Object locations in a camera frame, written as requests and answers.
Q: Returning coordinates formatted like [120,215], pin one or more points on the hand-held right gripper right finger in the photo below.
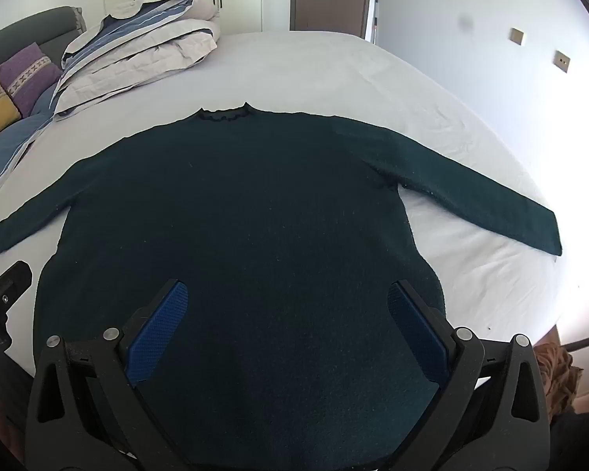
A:
[417,338]

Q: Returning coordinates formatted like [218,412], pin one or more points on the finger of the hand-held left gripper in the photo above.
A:
[11,279]

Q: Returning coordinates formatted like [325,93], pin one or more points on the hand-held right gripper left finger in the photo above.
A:
[159,333]

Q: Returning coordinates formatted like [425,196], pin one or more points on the dark green sweater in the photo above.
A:
[255,235]

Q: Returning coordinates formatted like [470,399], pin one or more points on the blue pillow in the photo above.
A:
[14,142]

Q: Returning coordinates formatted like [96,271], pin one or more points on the brown cloth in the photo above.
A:
[559,373]

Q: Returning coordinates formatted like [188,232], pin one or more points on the purple pillow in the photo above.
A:
[27,76]

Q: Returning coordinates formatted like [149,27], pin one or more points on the grey headboard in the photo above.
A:
[24,29]

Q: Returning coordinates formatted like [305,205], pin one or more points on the grey blue striped folded duvet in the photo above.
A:
[142,49]

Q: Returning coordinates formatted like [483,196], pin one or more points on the white bed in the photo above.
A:
[353,73]

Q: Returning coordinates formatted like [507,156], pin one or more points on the brass wall switch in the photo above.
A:
[517,35]
[562,60]

